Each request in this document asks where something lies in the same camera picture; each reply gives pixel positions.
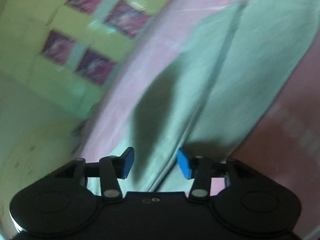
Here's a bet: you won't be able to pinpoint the pink checked bed cover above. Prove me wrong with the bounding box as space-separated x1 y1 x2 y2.
78 0 319 239

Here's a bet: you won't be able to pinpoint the pink poster upper right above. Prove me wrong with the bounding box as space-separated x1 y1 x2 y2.
103 0 151 38

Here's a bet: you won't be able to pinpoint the grey knit pants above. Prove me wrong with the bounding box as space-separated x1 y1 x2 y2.
86 0 320 197

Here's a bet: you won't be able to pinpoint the pink poster lower left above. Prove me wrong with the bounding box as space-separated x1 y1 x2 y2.
41 30 76 65

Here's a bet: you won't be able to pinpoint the pink poster lower right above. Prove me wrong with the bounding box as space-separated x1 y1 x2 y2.
75 49 117 86

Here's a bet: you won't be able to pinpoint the green wardrobe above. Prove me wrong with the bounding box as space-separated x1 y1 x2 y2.
0 0 171 120

